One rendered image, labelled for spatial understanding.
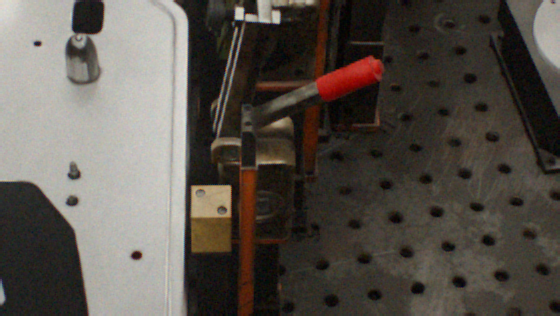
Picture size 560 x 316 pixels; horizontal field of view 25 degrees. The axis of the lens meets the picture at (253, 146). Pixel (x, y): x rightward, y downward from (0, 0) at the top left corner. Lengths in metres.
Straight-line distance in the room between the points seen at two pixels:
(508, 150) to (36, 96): 0.63
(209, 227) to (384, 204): 0.49
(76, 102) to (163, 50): 0.11
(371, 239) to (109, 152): 0.42
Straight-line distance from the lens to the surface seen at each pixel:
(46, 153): 1.18
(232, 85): 1.04
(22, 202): 0.75
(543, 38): 1.58
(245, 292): 1.11
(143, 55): 1.25
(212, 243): 1.08
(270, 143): 1.11
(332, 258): 1.47
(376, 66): 1.05
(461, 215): 1.52
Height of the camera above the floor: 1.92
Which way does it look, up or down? 51 degrees down
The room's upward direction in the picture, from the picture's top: 2 degrees clockwise
